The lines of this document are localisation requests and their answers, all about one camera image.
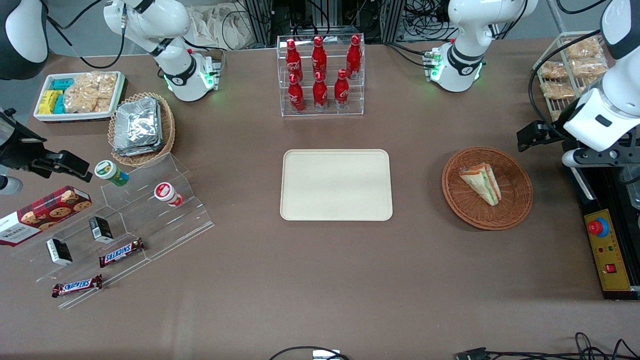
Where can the red lidded snack can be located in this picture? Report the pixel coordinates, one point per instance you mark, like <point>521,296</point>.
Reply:
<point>167,194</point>

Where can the yellow snack packet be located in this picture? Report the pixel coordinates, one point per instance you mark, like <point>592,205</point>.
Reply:
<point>47,101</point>

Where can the beige plastic tray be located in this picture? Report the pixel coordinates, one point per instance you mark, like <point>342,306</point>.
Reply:
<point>336,185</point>

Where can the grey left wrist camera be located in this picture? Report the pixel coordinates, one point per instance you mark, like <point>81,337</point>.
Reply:
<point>575,157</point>

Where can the green lidded snack can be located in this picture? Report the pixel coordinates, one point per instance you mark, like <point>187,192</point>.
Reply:
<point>111,172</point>

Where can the small black box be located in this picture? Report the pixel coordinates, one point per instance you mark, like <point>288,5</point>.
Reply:
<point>101,229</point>
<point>60,251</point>

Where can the small white device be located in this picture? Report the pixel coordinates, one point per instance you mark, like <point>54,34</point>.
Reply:
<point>326,354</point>

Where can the red emergency stop button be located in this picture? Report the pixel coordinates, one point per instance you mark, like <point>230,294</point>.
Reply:
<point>597,227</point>

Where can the teal snack packet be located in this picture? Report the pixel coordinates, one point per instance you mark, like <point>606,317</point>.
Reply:
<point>63,84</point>
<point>59,105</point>

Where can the foil wrapped packages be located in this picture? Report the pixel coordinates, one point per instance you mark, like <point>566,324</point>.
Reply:
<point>137,127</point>

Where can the brown Snickers bar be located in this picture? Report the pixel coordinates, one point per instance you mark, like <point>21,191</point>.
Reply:
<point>77,286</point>
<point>121,252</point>

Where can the light wicker basket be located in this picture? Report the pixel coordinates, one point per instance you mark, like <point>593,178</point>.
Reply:
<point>167,135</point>

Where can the clear acrylic step display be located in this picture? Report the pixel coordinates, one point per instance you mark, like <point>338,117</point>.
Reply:
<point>165,230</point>

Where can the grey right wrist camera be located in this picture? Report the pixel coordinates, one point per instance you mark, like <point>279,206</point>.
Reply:
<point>9,185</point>

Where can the triangular sandwich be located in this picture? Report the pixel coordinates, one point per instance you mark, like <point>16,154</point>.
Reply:
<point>481,184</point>

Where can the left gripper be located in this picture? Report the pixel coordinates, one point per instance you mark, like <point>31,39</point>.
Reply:
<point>558,125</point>

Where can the black control box yellow panel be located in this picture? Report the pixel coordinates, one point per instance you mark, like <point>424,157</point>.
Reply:
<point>612,250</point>

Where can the clear acrylic bottle rack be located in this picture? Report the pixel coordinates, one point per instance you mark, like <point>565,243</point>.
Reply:
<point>330,112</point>

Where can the brown wicker basket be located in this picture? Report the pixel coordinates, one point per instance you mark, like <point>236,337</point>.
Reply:
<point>512,205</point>

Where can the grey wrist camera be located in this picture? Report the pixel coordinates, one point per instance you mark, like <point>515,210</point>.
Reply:
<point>575,157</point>
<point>9,185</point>

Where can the red cola bottle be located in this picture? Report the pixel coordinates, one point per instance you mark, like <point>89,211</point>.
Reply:
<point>291,57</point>
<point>341,92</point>
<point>295,97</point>
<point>319,57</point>
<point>354,57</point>
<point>320,95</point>

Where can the clear bag of crackers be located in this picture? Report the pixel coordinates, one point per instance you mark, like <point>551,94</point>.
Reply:
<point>90,92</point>

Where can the clear plastic container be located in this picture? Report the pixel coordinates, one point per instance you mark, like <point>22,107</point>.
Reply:
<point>631,187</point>

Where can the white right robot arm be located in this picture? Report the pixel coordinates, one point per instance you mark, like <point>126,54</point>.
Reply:
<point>150,20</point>

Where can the red tartan cookie box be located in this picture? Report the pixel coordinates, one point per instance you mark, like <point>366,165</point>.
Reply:
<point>42,215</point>

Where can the white rectangular snack tray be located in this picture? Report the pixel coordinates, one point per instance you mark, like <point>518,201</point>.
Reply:
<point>42,116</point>

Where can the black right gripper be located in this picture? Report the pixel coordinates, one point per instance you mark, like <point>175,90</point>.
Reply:
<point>16,150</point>

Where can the beige cloth bag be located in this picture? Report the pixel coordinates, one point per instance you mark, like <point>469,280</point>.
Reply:
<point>215,25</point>

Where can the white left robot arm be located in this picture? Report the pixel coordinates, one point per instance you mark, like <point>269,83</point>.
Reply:
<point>465,30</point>

